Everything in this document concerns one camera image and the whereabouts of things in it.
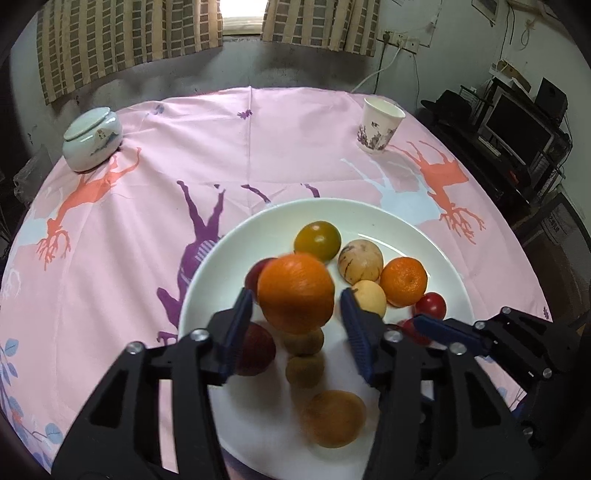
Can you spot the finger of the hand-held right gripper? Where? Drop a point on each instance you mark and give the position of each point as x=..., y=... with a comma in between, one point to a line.
x=438, y=326

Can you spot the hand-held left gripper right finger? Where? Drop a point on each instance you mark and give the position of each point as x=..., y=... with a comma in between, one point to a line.
x=355, y=341

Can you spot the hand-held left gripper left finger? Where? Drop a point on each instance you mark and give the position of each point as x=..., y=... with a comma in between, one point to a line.
x=240, y=332

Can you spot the red tomato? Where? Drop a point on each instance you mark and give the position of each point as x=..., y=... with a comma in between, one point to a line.
x=431, y=304
x=413, y=333

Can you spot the pale yellow smooth pear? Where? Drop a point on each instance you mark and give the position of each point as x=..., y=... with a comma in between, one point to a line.
x=371, y=297

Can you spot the small tan longan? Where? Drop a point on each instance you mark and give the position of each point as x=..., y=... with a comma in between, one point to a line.
x=302, y=342
x=304, y=369

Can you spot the white round plate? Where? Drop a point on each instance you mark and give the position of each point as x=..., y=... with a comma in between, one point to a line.
x=231, y=277

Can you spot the large orange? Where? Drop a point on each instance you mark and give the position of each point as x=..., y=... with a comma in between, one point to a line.
x=295, y=290

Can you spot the yellow orange tomato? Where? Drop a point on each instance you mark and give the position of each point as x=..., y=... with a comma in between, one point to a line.
x=332, y=417

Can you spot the dark red plum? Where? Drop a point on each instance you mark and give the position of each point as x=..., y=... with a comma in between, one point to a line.
x=253, y=279

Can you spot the orange mandarin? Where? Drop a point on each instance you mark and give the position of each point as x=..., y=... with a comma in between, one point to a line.
x=404, y=281

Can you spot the pale striped pepino melon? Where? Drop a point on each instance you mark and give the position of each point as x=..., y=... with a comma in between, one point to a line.
x=360, y=261

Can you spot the green yellow tomato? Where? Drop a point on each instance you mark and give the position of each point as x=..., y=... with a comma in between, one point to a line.
x=317, y=240

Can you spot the pink printed tablecloth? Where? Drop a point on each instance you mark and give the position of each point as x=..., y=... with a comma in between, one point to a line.
x=138, y=240

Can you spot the floral paper cup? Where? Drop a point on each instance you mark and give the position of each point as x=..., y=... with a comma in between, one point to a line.
x=378, y=127

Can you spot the black computer monitor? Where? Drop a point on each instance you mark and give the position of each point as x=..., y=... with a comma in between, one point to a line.
x=517, y=124

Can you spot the black hat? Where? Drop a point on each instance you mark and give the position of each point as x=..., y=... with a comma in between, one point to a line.
x=448, y=106

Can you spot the white ceramic lidded jar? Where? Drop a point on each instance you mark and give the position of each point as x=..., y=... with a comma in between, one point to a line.
x=92, y=138

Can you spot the black speaker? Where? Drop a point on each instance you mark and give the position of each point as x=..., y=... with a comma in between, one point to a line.
x=551, y=99

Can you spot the wide checked striped curtain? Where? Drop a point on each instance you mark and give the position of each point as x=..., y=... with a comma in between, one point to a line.
x=115, y=41

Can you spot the bright window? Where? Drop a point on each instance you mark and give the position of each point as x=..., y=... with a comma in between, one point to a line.
x=242, y=14

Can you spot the narrow checked striped curtain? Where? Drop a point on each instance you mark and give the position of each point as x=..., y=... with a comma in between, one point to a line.
x=323, y=23

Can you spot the white wall power outlet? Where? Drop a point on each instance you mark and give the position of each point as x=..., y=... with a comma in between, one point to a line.
x=399, y=40

